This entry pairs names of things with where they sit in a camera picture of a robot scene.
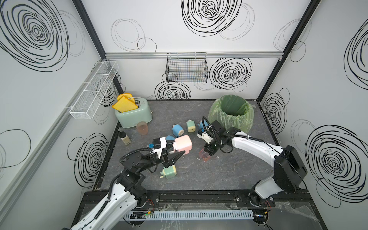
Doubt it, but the blue sharpener front left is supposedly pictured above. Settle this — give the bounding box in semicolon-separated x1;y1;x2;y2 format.
165;135;175;140

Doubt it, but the black wire basket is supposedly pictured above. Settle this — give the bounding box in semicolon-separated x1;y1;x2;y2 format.
165;52;209;83

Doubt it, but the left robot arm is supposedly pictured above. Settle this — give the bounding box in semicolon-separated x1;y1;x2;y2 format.
71;135;192;230

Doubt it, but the pink pencil sharpener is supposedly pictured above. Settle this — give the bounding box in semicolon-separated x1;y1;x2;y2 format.
173;135;192;154

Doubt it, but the small black-capped bottle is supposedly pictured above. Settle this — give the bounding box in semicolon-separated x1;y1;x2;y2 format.
118;131;131;146

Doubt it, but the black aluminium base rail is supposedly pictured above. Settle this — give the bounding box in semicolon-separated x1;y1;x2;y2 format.
80;189;312;209

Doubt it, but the white mesh wall shelf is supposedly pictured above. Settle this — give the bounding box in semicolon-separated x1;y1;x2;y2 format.
70;60;119;119

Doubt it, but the grey slotted cable duct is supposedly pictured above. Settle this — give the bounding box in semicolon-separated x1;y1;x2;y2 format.
123;210;255;221

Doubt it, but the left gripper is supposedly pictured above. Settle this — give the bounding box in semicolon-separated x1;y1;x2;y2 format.
137;141;183;174

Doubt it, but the blue sharpener right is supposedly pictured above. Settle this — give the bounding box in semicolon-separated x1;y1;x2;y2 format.
198;120;209;131

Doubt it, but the blue sharpener middle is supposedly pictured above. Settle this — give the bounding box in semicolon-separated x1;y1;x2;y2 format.
172;124;184;138

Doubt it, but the mint green toaster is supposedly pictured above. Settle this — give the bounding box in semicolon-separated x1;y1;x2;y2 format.
115;98;153;128

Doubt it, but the bin with green bag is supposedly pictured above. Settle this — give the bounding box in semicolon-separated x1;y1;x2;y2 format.
207;94;254;133

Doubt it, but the green cream pencil sharpener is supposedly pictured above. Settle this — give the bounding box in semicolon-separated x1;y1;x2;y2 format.
160;165;177;179

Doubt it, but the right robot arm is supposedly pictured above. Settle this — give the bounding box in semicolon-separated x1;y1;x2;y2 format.
197;117;308;207

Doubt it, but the blue sharpener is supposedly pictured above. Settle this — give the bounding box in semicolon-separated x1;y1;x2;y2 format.
165;135;175;140
198;120;209;131
172;124;184;138

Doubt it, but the yellow toy toast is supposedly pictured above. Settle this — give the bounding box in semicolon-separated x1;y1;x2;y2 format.
112;93;139;113

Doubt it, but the yellow green pencil sharpener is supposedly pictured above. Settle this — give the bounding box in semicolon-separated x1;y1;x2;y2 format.
186;120;196;133

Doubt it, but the clear pink shavings tray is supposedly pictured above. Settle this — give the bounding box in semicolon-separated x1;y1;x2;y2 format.
198;149;211;162

